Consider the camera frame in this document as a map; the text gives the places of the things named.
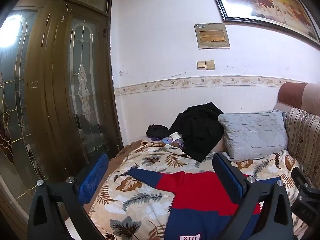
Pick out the striped floral sofa backrest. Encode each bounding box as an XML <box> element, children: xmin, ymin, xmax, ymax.
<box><xmin>284</xmin><ymin>107</ymin><xmax>320</xmax><ymax>188</ymax></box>

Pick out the leaf-print blanket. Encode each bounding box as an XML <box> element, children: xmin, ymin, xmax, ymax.
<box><xmin>84</xmin><ymin>140</ymin><xmax>300</xmax><ymax>240</ymax></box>

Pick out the purple cloth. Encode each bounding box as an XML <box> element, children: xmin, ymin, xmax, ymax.
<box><xmin>151</xmin><ymin>136</ymin><xmax>185</xmax><ymax>148</ymax></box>

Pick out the grey quilted pillow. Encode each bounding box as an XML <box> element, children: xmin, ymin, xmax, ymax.
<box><xmin>218</xmin><ymin>110</ymin><xmax>288</xmax><ymax>162</ymax></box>

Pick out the small black cloth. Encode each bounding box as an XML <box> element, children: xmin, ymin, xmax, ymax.
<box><xmin>146</xmin><ymin>124</ymin><xmax>170</xmax><ymax>139</ymax></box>

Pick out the brass electrical panel box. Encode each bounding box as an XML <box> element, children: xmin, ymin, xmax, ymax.
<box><xmin>194</xmin><ymin>23</ymin><xmax>231</xmax><ymax>50</ymax></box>

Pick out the red-brown padded headboard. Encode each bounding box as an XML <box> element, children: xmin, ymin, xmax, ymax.
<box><xmin>274</xmin><ymin>82</ymin><xmax>320</xmax><ymax>118</ymax></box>

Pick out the beige cloth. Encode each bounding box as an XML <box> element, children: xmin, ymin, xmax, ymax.
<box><xmin>211</xmin><ymin>140</ymin><xmax>226</xmax><ymax>153</ymax></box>

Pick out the red and blue knit sweater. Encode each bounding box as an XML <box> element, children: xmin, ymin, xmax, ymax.
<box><xmin>126</xmin><ymin>167</ymin><xmax>282</xmax><ymax>240</ymax></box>

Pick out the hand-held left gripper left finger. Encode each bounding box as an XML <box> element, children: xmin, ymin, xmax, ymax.
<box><xmin>28</xmin><ymin>153</ymin><xmax>109</xmax><ymax>240</ymax></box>

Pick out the wooden door with leaded glass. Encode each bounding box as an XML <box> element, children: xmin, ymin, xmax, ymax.
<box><xmin>24</xmin><ymin>0</ymin><xmax>124</xmax><ymax>180</ymax></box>

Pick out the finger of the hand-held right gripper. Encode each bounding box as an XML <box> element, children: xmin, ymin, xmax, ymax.
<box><xmin>291</xmin><ymin>167</ymin><xmax>310</xmax><ymax>190</ymax></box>

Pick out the large black garment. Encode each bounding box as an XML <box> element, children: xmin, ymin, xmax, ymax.
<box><xmin>169</xmin><ymin>102</ymin><xmax>225</xmax><ymax>162</ymax></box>

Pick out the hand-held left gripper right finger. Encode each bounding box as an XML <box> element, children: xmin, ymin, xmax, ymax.
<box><xmin>210</xmin><ymin>152</ymin><xmax>298</xmax><ymax>240</ymax></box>

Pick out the wooden door with stained glass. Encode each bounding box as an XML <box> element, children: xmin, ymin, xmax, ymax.
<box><xmin>0</xmin><ymin>2</ymin><xmax>48</xmax><ymax>228</ymax></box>

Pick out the framed horse painting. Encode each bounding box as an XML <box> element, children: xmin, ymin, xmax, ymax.
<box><xmin>205</xmin><ymin>0</ymin><xmax>320</xmax><ymax>46</ymax></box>

